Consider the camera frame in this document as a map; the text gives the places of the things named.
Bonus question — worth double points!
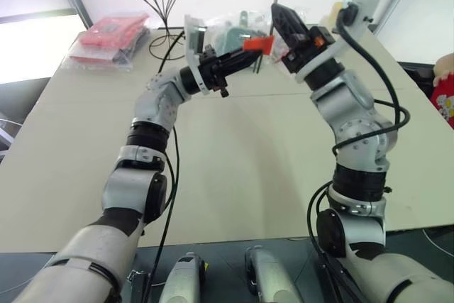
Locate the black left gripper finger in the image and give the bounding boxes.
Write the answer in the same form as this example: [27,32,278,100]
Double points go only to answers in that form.
[217,48,255,67]
[223,55,259,77]

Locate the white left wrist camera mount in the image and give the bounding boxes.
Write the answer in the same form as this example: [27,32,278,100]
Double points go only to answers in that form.
[182,14,211,97]

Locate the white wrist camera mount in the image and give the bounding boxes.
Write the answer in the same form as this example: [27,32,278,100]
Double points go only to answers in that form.
[182,14,211,97]
[292,0,380,84]

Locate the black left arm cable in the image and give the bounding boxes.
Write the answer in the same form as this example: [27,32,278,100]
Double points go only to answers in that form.
[143,31,187,303]

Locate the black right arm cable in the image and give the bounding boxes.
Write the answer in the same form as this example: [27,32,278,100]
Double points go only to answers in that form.
[306,0,411,303]

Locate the white frame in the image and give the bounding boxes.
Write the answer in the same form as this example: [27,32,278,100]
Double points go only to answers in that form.
[0,111,24,158]

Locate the plush doll in red dress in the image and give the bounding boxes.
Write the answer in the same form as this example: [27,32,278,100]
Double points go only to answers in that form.
[429,53,454,122]

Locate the teal plastic part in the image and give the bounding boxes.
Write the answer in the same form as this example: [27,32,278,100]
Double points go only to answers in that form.
[214,26,250,56]

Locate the black wire stand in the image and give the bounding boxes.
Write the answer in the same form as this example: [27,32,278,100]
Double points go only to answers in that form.
[124,0,189,60]

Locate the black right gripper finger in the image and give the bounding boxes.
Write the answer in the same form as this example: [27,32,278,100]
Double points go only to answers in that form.
[270,3,296,49]
[279,4,313,36]

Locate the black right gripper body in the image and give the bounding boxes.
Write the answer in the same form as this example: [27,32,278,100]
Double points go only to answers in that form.
[282,26,336,75]

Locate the red items in clear bag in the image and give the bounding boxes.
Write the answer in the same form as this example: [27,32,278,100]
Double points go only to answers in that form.
[60,11,152,75]

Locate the red hex key holder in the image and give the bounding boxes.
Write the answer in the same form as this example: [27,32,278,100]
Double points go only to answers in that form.
[243,35,276,57]

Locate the black bin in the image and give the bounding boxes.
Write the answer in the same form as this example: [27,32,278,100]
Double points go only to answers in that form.
[396,60,439,106]

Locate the grey rounded robot leg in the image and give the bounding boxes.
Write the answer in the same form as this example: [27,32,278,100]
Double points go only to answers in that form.
[244,245,304,303]
[157,251,210,303]

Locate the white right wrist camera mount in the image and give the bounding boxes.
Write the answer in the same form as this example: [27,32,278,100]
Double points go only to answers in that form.
[292,0,380,84]

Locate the clear plastic bag of hardware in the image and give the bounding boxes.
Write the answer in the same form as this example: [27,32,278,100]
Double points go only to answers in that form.
[205,9,310,67]

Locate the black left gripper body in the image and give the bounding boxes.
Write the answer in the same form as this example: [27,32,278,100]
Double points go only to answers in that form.
[199,45,232,99]

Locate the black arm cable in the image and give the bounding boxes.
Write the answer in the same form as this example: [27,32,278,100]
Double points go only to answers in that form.
[306,0,411,303]
[143,31,187,303]

